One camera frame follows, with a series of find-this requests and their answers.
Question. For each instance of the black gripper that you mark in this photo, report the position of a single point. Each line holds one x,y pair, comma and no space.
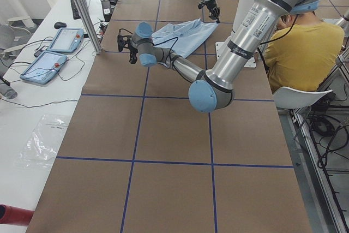
132,52
211,6

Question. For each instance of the light blue striped shirt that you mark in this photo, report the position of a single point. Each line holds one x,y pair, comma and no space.
183,38

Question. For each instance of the upper blue teach pendant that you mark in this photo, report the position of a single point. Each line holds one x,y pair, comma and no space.
67,40

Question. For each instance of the blue teach pendant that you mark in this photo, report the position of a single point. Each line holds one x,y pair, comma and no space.
67,40
44,67

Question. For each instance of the black keyboard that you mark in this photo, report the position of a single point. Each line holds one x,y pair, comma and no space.
74,9

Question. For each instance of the black computer mouse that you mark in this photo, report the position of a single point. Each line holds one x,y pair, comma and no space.
59,25

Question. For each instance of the lower blue teach pendant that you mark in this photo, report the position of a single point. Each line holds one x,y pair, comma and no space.
44,67

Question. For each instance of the person in yellow shirt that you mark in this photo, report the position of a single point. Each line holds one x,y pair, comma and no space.
302,52

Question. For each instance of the white chair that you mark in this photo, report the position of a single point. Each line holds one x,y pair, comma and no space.
290,98

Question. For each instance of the clear plastic bag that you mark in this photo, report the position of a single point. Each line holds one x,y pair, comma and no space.
41,149

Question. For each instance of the red cylinder object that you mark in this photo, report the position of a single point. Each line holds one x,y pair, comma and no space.
15,216

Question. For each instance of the aluminium frame post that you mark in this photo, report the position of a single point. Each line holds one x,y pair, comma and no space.
87,22

